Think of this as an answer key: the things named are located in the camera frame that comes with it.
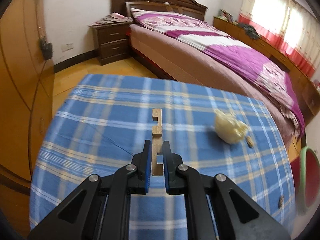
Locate notched wooden block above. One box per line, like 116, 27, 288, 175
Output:
151, 108, 163, 176

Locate cream tissue paper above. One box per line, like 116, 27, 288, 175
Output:
214, 109, 249, 144

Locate small nut shell piece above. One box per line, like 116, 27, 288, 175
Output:
278, 195, 284, 209

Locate blue plaid tablecloth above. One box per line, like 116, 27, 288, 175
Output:
29, 74, 295, 232

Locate red bin with green rim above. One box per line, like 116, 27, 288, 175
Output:
290, 146, 319, 213

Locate purple floral quilt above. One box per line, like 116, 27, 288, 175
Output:
131, 8, 305, 126

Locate orange wooden wardrobe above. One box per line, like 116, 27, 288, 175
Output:
1, 0, 54, 194

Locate long low wooden cabinet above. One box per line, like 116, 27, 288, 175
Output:
213, 17, 319, 125

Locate bed with mauve bedspread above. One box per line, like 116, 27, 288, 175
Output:
130, 24, 305, 144

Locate black bag hanging on wardrobe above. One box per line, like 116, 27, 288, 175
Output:
40, 37, 53, 61

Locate dark wooden nightstand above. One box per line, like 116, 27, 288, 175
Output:
91, 23, 130, 65

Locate dark clothes pile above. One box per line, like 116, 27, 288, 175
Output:
237, 23, 260, 40

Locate folded pink cloth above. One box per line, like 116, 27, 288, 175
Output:
90, 12, 133, 27

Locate books on cabinet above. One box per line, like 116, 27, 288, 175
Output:
217, 9, 234, 23

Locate red and white curtains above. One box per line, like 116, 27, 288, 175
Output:
238, 0, 319, 77

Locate dark wooden headboard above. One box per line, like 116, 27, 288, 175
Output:
111, 0, 207, 20

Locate wall power socket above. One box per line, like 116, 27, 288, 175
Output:
61, 42, 74, 53

